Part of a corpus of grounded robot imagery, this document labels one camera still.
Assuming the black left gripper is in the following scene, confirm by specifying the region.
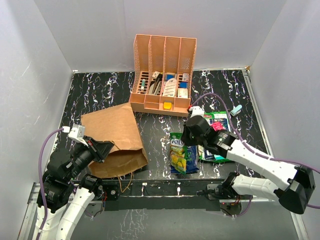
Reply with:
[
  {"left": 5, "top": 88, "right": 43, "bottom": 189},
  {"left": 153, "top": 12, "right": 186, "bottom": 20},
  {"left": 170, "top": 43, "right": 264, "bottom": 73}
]
[{"left": 66, "top": 134, "right": 115, "bottom": 180}]

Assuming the red small snack packet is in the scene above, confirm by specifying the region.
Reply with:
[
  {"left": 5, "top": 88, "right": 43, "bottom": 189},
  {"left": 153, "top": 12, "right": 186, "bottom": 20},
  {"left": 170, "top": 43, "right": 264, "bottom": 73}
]
[{"left": 211, "top": 121, "right": 226, "bottom": 132}]

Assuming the blue sea salt chips bag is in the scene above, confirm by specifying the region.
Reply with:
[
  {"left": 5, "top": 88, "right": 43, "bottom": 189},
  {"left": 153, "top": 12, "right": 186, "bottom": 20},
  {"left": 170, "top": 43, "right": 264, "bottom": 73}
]
[{"left": 170, "top": 146, "right": 199, "bottom": 174}]

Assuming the green chips bag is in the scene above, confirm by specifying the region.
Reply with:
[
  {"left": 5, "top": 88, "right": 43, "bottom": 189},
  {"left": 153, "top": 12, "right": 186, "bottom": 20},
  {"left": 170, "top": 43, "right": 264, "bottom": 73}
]
[{"left": 197, "top": 111, "right": 235, "bottom": 164}]

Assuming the green fruit candy bag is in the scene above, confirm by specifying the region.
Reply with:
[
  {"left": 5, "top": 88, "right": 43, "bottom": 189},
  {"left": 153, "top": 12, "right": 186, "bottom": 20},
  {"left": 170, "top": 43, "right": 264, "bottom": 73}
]
[{"left": 170, "top": 132, "right": 187, "bottom": 174}]

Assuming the blue cookie snack bag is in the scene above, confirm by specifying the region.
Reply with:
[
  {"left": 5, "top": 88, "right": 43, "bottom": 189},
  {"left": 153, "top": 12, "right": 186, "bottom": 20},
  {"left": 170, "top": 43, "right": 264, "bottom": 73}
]
[{"left": 197, "top": 114, "right": 230, "bottom": 163}]

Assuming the brown paper bag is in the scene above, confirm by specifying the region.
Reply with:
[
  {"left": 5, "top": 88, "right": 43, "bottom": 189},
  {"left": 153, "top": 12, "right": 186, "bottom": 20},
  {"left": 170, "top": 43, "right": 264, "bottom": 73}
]
[{"left": 81, "top": 102, "right": 149, "bottom": 179}]

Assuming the teal candy snack bag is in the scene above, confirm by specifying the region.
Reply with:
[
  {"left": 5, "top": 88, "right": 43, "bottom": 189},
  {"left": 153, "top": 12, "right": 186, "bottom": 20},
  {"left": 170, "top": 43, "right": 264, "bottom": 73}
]
[{"left": 213, "top": 154, "right": 230, "bottom": 163}]

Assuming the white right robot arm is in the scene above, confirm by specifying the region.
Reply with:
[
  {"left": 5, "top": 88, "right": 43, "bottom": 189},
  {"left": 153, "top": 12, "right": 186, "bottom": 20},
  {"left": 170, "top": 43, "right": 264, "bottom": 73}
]
[{"left": 181, "top": 115, "right": 316, "bottom": 215}]

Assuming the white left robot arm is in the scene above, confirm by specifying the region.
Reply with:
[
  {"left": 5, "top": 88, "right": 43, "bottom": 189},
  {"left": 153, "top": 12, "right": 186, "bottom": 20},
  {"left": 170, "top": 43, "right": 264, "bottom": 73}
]
[{"left": 32, "top": 136, "right": 114, "bottom": 240}]

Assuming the yellow sticky note block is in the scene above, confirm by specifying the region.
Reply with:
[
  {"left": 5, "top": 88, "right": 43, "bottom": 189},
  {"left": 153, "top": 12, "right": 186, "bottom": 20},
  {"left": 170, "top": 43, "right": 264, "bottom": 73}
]
[{"left": 163, "top": 101, "right": 172, "bottom": 111}]

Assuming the white label card pack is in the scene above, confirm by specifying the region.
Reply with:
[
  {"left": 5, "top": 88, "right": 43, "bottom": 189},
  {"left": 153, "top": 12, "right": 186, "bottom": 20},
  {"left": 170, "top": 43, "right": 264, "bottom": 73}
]
[{"left": 162, "top": 78, "right": 177, "bottom": 97}]

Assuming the white glue stick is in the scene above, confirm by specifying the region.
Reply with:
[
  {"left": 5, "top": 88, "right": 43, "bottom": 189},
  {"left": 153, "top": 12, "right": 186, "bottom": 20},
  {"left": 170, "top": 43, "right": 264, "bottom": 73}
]
[{"left": 140, "top": 79, "right": 146, "bottom": 91}]

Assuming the orange plastic desk organizer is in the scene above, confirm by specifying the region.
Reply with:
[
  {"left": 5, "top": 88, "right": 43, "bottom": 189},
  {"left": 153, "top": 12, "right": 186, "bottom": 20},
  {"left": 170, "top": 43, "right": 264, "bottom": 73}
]
[{"left": 129, "top": 34, "right": 197, "bottom": 117}]

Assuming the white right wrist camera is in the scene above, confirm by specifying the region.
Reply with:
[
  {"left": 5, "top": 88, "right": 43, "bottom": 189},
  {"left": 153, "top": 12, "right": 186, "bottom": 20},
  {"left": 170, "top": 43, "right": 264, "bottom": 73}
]
[{"left": 187, "top": 105, "right": 205, "bottom": 118}]

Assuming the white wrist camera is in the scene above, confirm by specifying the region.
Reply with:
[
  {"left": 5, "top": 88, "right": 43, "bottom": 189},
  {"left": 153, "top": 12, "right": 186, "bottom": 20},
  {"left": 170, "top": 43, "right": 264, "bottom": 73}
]
[
  {"left": 68, "top": 124, "right": 87, "bottom": 146},
  {"left": 187, "top": 105, "right": 205, "bottom": 118}
]

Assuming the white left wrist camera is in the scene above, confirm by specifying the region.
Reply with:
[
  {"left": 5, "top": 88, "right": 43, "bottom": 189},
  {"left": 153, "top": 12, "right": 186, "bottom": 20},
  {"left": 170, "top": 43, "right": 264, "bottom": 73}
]
[{"left": 68, "top": 124, "right": 87, "bottom": 146}]

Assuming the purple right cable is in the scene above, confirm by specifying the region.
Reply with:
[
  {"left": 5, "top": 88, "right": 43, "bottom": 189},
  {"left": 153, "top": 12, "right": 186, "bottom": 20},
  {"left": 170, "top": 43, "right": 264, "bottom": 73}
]
[{"left": 191, "top": 92, "right": 320, "bottom": 218}]

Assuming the purple cable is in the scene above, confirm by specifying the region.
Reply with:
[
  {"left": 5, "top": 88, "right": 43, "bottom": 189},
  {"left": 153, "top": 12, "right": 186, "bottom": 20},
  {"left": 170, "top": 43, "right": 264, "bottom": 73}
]
[
  {"left": 36, "top": 127, "right": 71, "bottom": 240},
  {"left": 191, "top": 92, "right": 320, "bottom": 218}
]

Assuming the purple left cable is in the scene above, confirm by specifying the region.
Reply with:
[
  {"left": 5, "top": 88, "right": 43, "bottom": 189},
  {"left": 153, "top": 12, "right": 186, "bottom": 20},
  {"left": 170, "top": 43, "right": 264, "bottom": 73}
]
[{"left": 36, "top": 127, "right": 71, "bottom": 240}]

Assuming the black mounting rail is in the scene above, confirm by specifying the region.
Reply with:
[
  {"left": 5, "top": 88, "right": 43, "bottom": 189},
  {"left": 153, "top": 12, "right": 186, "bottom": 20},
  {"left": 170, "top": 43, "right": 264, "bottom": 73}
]
[{"left": 102, "top": 179, "right": 233, "bottom": 211}]

